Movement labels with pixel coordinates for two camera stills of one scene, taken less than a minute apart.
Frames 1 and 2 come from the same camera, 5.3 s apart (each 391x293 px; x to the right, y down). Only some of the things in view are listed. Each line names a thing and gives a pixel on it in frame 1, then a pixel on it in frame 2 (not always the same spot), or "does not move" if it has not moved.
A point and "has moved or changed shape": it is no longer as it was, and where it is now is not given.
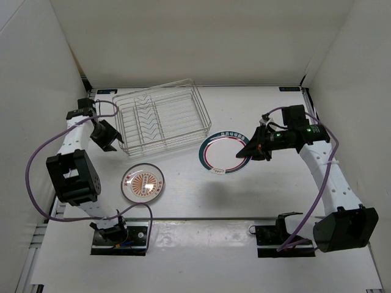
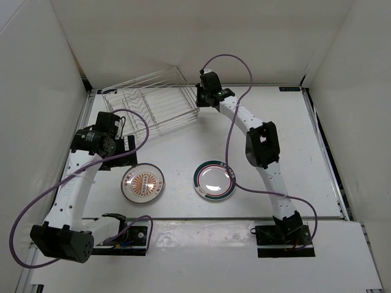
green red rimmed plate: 217,152 to 214,180
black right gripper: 253,149 to 199,103
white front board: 197,253 does not move
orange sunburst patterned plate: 142,183 does not move
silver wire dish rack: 160,116 has moved or changed shape
